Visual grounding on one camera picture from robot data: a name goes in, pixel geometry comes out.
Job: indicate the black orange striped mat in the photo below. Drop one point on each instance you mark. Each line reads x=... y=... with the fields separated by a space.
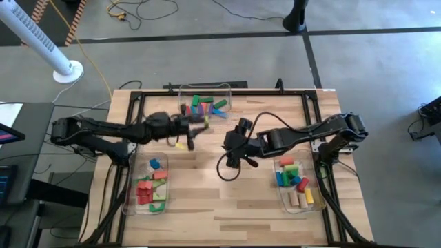
x=55 y=24

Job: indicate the large green block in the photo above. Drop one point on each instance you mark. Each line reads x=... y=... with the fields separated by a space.
x=142 y=179

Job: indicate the keyboard with lit keys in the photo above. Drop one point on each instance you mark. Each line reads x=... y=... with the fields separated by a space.
x=5 y=182

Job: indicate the black floor stand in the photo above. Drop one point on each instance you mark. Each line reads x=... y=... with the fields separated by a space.
x=295 y=20

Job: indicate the white sheet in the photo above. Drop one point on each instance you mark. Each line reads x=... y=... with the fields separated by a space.
x=8 y=113

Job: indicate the light green arch block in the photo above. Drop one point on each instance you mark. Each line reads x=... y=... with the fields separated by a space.
x=159 y=197

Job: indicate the light green plank block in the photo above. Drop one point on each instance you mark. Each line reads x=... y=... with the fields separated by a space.
x=206 y=121

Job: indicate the small light green block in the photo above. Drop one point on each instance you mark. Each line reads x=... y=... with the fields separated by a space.
x=158 y=183

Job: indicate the red plank block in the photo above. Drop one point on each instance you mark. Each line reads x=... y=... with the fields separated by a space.
x=188 y=110

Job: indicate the red arch block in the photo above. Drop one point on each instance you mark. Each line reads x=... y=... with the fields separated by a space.
x=145 y=199
x=141 y=191

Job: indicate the red cylinder block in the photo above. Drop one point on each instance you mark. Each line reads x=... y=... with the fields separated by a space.
x=286 y=161
x=303 y=184

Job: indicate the blue plank block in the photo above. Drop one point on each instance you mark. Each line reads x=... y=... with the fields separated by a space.
x=219 y=113
x=193 y=109

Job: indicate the small red cube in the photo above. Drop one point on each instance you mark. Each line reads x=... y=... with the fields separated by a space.
x=145 y=185

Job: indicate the long pink plank block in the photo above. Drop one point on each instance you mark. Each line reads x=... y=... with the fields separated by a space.
x=204 y=106

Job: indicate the lit monitor screen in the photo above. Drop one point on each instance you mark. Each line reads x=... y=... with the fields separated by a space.
x=8 y=135

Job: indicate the light green cylinder block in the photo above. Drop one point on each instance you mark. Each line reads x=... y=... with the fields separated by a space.
x=291 y=167

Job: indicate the black side desk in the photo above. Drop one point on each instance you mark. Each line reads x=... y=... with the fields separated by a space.
x=34 y=137

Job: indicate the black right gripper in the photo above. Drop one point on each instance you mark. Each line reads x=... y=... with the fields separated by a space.
x=243 y=144

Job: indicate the blue cylinder block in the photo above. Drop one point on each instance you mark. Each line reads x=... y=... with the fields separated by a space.
x=296 y=180
x=279 y=178

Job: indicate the short pink plank block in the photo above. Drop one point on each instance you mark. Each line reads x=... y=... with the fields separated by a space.
x=160 y=175

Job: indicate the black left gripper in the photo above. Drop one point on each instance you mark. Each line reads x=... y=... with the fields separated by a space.
x=165 y=127

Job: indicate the black diagonal frame strut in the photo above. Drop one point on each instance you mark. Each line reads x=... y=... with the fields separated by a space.
x=344 y=224
x=105 y=220

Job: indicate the white tower fan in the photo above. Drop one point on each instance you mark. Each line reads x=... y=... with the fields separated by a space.
x=31 y=34

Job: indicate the black power adapter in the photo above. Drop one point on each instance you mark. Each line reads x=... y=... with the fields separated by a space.
x=82 y=149

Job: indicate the black frame clamp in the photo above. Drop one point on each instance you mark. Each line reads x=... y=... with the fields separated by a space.
x=279 y=84

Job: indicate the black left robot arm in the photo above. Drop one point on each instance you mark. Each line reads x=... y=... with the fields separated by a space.
x=100 y=132

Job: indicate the black metal table frame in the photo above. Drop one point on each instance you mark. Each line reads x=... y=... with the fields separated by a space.
x=293 y=93

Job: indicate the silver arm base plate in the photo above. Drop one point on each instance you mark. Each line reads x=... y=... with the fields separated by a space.
x=132 y=147
x=315 y=146

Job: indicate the clear plastic bin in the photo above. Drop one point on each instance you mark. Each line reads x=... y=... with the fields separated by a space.
x=224 y=89
x=138 y=206
x=320 y=203

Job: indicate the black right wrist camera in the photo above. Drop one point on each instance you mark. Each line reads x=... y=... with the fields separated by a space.
x=244 y=124

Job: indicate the yellow cylinder block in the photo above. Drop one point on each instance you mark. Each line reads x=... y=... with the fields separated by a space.
x=309 y=196

